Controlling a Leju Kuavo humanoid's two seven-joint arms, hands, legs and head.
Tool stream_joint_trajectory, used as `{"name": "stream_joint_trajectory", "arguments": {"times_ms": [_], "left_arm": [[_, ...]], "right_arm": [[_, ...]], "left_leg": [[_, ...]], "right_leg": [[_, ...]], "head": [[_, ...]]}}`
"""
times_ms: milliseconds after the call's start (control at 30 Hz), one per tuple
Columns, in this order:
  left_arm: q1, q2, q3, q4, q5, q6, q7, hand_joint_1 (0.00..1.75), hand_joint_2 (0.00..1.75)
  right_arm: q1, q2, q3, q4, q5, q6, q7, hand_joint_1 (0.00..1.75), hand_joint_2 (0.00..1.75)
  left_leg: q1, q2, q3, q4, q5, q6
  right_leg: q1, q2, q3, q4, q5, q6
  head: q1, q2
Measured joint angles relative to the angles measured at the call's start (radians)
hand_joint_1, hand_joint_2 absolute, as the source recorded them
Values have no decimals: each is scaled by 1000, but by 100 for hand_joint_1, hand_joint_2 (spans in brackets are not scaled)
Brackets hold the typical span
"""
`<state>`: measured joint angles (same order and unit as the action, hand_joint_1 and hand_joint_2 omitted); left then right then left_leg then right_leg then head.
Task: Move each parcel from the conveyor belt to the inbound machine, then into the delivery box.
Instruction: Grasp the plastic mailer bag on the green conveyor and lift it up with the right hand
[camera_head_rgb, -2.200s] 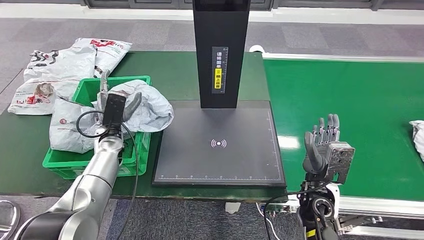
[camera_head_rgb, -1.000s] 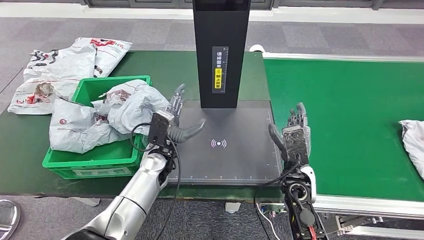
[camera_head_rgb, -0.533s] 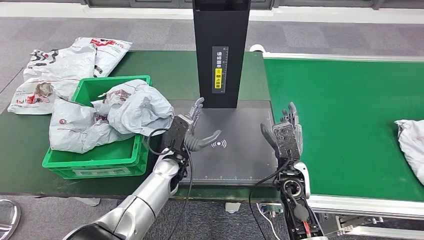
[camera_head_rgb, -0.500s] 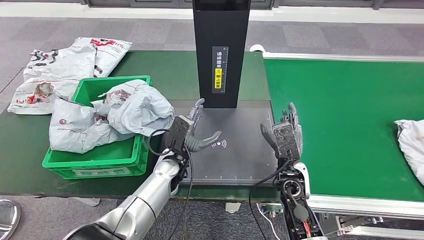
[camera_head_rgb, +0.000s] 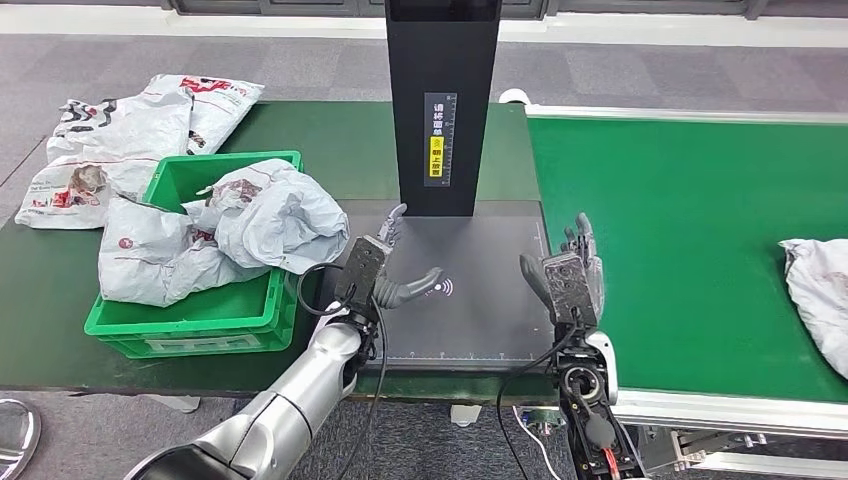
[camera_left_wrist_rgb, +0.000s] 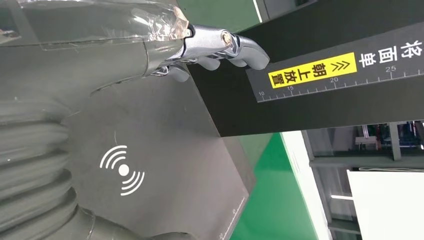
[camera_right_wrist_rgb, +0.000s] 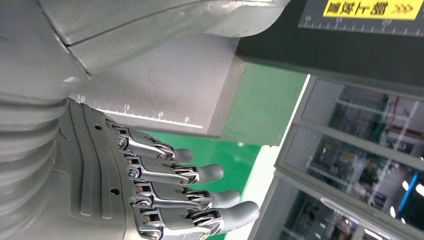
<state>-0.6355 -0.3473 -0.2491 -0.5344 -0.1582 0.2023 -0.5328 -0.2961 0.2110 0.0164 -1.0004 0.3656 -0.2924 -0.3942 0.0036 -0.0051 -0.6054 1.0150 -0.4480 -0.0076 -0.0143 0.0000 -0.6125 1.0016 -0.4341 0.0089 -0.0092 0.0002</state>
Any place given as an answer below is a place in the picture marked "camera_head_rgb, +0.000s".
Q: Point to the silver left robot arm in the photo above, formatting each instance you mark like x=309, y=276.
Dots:
x=298, y=404

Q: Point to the white table foot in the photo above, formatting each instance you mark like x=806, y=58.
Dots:
x=466, y=415
x=169, y=403

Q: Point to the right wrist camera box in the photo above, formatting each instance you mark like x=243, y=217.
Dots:
x=570, y=288

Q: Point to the white courier bag brown picture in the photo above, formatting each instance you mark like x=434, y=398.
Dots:
x=66, y=199

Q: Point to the white courier bag red print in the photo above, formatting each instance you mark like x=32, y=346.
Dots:
x=218, y=109

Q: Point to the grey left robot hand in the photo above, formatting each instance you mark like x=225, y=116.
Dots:
x=404, y=291

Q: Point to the white courier bag black print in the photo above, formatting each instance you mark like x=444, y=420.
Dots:
x=132, y=132

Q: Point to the dark framed glass partition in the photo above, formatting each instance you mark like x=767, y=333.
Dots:
x=298, y=6

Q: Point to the green plastic crate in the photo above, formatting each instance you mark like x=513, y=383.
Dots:
x=199, y=328

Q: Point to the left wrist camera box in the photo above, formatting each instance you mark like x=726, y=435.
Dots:
x=361, y=275

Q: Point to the shiny silver robot shell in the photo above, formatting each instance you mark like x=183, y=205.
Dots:
x=16, y=437

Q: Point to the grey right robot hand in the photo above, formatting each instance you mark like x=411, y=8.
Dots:
x=531, y=272

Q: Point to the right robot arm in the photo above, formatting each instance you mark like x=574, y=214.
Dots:
x=606, y=364

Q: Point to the black inbound scanner machine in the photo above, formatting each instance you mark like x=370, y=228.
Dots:
x=440, y=53

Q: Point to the small green circuit board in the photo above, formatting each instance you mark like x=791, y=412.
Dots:
x=540, y=418

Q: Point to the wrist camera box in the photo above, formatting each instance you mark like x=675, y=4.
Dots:
x=361, y=275
x=570, y=288

